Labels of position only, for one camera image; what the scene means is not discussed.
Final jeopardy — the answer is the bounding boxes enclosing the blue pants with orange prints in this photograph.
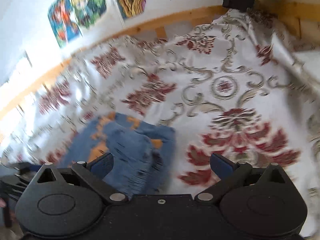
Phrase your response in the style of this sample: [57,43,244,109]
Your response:
[59,113,176,197]

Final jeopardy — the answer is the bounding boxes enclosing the white floral bedspread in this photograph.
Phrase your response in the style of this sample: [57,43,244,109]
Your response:
[1,10,319,239]

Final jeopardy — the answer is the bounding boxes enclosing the colourful poster red-haired figure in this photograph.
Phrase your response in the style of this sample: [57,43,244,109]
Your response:
[48,0,82,48]

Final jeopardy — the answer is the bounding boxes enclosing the colourful poster girl yellow hair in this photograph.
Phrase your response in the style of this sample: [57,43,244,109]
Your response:
[71,0,107,29]

